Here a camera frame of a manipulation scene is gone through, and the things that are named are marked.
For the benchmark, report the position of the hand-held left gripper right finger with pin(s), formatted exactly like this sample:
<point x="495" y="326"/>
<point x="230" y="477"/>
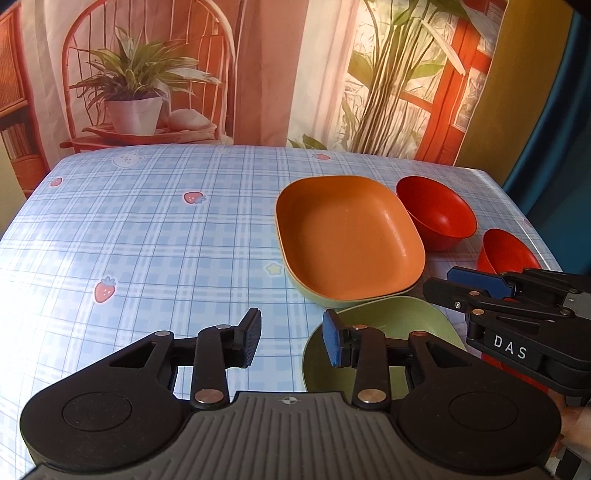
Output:
<point x="331" y="339"/>

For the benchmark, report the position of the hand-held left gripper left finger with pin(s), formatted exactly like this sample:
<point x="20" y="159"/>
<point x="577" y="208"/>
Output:
<point x="249" y="339"/>

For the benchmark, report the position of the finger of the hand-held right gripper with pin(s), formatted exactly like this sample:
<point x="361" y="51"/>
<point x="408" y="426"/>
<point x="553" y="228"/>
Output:
<point x="448" y="293"/>
<point x="475" y="279"/>

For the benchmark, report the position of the red bowl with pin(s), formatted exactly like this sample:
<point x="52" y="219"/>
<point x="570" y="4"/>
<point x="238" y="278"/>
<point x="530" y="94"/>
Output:
<point x="434" y="212"/>
<point x="503" y="251"/>

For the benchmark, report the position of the person's right hand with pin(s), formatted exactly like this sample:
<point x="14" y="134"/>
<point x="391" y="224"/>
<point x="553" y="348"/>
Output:
<point x="577" y="427"/>

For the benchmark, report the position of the light green square plate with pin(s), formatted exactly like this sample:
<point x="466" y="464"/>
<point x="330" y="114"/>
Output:
<point x="318" y="300"/>

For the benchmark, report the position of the orange square plate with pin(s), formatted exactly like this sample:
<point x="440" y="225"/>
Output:
<point x="346" y="230"/>

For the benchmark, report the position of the blue plaid strawberry tablecloth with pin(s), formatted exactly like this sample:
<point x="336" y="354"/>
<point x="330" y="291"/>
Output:
<point x="161" y="230"/>

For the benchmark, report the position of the blue curtain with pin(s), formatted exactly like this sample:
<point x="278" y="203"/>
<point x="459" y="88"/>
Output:
<point x="563" y="138"/>

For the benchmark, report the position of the olive yellow cloth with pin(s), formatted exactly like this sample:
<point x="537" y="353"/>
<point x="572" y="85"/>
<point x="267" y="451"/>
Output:
<point x="517" y="92"/>

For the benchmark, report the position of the printed plant backdrop cloth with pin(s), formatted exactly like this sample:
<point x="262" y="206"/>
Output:
<point x="277" y="69"/>

